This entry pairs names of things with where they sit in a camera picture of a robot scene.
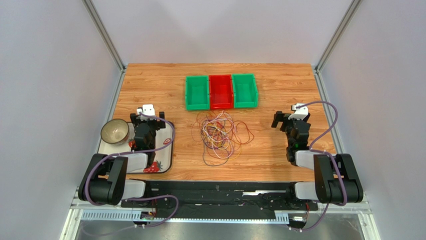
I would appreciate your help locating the green plastic bin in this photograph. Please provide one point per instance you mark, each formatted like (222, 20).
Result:
(197, 93)
(245, 90)

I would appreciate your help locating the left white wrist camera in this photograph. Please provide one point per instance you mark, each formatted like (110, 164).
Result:
(146, 110)

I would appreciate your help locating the strawberry print white tray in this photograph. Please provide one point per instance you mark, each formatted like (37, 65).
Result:
(162, 159)

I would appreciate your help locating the red plastic bin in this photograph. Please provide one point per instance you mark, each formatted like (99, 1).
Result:
(221, 92)

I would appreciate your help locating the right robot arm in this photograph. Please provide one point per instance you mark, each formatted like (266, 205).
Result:
(336, 180)

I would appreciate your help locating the right green plastic bin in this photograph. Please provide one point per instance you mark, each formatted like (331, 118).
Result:
(245, 90)

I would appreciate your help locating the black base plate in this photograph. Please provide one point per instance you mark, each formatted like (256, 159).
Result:
(220, 200)

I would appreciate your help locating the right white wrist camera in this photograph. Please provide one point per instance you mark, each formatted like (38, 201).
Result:
(300, 111)

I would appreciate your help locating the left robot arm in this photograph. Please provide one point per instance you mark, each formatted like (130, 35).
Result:
(104, 181)

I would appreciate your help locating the aluminium frame rail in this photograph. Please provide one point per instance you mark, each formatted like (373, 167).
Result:
(168, 219)

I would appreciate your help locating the left green plastic bin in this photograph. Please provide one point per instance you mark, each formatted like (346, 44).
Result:
(197, 93)

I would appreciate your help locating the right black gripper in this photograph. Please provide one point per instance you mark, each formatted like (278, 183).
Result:
(287, 120)

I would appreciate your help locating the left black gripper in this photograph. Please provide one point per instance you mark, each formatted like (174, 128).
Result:
(158, 124)

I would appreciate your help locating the beige ceramic bowl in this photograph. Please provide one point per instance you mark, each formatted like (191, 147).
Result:
(115, 131)

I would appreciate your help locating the orange mug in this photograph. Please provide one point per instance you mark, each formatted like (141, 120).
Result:
(132, 143)

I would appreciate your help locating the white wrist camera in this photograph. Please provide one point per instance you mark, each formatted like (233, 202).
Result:
(146, 110)
(300, 111)

